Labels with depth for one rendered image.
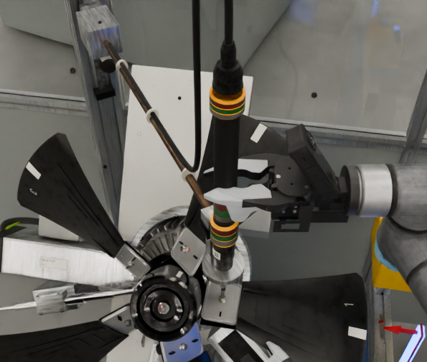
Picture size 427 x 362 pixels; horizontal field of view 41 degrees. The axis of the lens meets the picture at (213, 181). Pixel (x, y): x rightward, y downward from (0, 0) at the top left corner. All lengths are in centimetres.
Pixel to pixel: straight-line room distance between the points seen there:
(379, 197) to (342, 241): 122
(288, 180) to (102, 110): 84
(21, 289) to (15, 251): 135
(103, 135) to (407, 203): 99
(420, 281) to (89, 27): 83
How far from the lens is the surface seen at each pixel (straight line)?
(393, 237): 90
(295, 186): 79
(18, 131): 194
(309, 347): 103
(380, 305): 148
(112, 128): 159
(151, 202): 126
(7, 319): 254
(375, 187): 81
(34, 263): 124
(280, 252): 209
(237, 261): 95
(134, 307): 101
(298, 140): 73
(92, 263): 120
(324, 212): 84
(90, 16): 132
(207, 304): 104
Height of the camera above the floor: 209
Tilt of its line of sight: 47 degrees down
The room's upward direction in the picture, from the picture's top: straight up
